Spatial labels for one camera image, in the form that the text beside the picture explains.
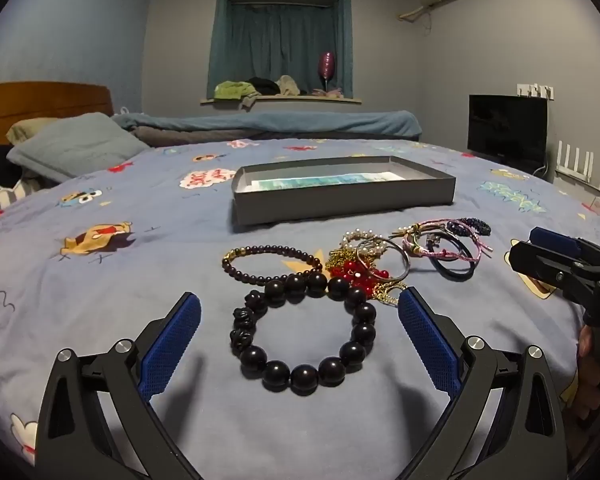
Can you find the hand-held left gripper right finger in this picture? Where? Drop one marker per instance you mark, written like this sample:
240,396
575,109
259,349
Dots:
427,345

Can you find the silver bangle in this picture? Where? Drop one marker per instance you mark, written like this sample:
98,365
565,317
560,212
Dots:
407,261

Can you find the air conditioner pipe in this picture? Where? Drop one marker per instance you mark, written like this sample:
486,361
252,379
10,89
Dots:
415,12

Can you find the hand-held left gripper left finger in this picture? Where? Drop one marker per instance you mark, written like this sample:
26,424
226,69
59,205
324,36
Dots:
172,340

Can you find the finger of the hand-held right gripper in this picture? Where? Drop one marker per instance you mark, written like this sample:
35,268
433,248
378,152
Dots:
555,240
545,265

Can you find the person's right hand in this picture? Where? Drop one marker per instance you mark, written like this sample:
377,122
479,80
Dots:
586,385

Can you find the blue blanket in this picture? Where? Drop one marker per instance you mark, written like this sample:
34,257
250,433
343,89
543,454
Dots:
280,122

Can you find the gray cloth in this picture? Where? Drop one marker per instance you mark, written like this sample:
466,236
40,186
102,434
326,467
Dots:
250,101

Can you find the gray cardboard box tray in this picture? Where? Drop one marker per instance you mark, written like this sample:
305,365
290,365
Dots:
330,200

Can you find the green cloth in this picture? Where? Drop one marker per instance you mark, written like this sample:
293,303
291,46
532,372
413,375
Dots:
232,90

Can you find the white router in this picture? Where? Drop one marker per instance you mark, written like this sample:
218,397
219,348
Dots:
575,170

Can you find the teal curtain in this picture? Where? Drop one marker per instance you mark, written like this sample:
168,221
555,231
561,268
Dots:
280,45

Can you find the black cloth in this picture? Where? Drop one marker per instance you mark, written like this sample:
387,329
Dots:
265,85

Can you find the wooden headboard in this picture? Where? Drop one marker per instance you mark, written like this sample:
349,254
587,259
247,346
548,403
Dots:
40,100

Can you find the printed paper sheet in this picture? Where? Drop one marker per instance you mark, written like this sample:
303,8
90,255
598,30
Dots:
320,181

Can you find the window sill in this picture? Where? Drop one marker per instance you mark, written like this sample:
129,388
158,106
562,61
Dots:
305,100

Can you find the pink toy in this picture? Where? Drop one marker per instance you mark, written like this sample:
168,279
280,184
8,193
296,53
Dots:
330,92

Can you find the beige pillow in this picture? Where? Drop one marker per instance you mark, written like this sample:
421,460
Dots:
25,130

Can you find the black monitor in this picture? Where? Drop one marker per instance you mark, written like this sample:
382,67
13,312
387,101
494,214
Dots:
507,127

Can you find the gray-blue pillow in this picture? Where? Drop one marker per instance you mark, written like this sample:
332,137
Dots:
80,145

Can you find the pink glass-shaped balloon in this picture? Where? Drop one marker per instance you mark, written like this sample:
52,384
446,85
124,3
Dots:
326,62

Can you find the beige cloth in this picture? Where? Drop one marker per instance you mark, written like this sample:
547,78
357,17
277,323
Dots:
287,85

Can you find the black and white striped pillow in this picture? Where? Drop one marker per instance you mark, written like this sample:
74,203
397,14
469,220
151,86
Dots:
0,200

